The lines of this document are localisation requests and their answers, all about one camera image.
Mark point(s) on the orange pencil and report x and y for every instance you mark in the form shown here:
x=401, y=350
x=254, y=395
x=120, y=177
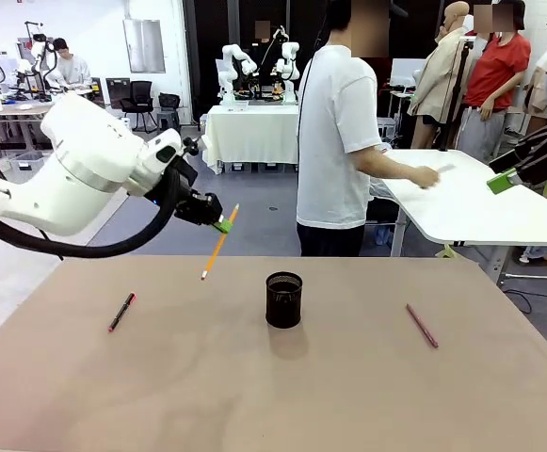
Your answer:
x=215, y=252

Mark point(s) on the background robot workstation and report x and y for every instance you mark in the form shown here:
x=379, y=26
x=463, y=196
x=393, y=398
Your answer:
x=35, y=66

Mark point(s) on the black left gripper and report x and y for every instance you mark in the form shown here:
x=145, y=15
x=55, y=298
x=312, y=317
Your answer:
x=197, y=207

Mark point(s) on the maroon pen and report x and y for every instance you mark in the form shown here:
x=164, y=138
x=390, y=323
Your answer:
x=422, y=326

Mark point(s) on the black office chair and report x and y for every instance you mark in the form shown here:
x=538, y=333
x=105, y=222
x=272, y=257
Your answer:
x=139, y=101

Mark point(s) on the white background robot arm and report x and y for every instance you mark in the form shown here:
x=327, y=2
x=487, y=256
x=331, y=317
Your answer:
x=235, y=66
x=289, y=66

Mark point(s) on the person's right forearm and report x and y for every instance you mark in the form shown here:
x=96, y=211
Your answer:
x=386, y=165

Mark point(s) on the black marker with red ends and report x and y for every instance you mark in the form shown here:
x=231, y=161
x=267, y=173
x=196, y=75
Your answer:
x=122, y=312

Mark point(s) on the person in white t-shirt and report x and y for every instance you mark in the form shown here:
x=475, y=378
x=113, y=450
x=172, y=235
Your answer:
x=334, y=141

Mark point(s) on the seated person in white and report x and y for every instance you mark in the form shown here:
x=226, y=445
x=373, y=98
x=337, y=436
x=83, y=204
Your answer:
x=73, y=68

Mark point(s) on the person's right hand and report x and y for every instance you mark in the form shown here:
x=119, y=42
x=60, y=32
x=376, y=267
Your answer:
x=426, y=178

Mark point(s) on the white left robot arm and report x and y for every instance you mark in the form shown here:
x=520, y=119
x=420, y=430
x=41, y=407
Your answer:
x=80, y=160

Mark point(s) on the white blurry object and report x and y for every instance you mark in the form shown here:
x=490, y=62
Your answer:
x=446, y=168

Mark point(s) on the person in red shirt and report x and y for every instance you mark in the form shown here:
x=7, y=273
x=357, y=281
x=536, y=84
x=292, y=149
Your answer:
x=494, y=80

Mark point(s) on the grey wall panel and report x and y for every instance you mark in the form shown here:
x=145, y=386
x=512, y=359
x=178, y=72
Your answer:
x=144, y=46

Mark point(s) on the table with white cloth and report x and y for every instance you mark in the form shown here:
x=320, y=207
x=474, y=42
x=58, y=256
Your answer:
x=249, y=132

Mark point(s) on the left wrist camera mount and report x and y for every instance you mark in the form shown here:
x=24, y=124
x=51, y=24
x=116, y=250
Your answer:
x=193, y=146

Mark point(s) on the black mesh pen holder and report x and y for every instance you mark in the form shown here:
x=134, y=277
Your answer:
x=284, y=303

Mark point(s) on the green stool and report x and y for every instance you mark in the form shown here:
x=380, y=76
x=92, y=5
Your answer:
x=447, y=252

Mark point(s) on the mannequin in beige coat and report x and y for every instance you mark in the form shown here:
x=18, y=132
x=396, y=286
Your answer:
x=438, y=80

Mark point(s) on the white desk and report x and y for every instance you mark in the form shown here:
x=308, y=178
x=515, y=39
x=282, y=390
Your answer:
x=447, y=207

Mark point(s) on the black stool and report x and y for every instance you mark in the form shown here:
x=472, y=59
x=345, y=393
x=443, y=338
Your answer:
x=168, y=113

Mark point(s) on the clear storage bin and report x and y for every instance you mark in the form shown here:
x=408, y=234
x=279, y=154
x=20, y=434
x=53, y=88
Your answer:
x=28, y=160

